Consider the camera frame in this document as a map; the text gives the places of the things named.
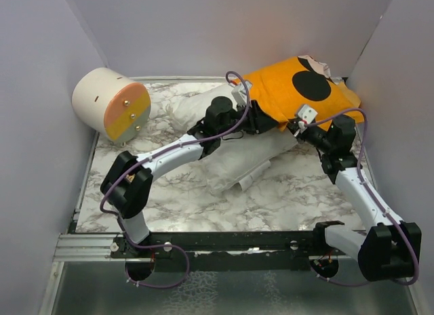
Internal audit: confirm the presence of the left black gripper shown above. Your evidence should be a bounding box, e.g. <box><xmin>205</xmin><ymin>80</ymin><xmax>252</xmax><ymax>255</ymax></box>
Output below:
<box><xmin>218</xmin><ymin>100</ymin><xmax>278</xmax><ymax>138</ymax></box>

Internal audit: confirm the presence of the orange Mickey Mouse pillowcase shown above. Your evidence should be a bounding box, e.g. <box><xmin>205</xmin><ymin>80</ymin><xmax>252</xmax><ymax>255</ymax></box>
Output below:
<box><xmin>243</xmin><ymin>56</ymin><xmax>361</xmax><ymax>131</ymax></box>

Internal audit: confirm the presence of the white pillow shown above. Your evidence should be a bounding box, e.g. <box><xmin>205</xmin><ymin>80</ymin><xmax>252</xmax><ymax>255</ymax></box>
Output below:
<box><xmin>166</xmin><ymin>85</ymin><xmax>297</xmax><ymax>195</ymax></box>

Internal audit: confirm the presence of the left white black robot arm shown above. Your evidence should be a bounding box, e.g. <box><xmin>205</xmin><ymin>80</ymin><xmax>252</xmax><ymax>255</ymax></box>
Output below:
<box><xmin>100</xmin><ymin>96</ymin><xmax>278</xmax><ymax>257</ymax></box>

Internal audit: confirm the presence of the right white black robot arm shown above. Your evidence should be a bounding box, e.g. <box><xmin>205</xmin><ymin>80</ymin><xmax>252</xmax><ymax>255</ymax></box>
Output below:
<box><xmin>294</xmin><ymin>111</ymin><xmax>422</xmax><ymax>285</ymax></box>

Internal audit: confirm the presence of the white cylinder with orange lid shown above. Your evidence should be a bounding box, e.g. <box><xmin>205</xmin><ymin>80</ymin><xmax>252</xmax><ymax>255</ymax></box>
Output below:
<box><xmin>72</xmin><ymin>67</ymin><xmax>151</xmax><ymax>144</ymax></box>

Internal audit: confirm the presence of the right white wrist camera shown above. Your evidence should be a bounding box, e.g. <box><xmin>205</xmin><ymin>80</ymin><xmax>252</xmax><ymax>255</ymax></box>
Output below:
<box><xmin>296</xmin><ymin>104</ymin><xmax>318</xmax><ymax>131</ymax></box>

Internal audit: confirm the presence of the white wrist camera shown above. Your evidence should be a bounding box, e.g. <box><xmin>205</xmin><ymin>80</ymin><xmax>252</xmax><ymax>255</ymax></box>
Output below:
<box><xmin>231</xmin><ymin>83</ymin><xmax>247</xmax><ymax>106</ymax></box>
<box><xmin>296</xmin><ymin>104</ymin><xmax>318</xmax><ymax>131</ymax></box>

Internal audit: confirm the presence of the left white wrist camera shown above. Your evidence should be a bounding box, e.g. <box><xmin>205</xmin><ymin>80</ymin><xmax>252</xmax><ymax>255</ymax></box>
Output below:
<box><xmin>231</xmin><ymin>83</ymin><xmax>247</xmax><ymax>106</ymax></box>

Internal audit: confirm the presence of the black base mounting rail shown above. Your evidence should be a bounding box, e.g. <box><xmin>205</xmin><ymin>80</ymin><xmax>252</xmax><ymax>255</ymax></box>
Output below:
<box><xmin>111</xmin><ymin>223</ymin><xmax>352</xmax><ymax>272</ymax></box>

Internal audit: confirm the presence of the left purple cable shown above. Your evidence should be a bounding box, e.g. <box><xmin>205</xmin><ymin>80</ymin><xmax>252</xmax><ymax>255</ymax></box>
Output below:
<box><xmin>100</xmin><ymin>70</ymin><xmax>191</xmax><ymax>289</ymax></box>

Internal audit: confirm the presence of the aluminium frame rail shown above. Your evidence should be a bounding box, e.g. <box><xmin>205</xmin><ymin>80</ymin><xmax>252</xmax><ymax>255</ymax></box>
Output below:
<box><xmin>55</xmin><ymin>230</ymin><xmax>367</xmax><ymax>262</ymax></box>

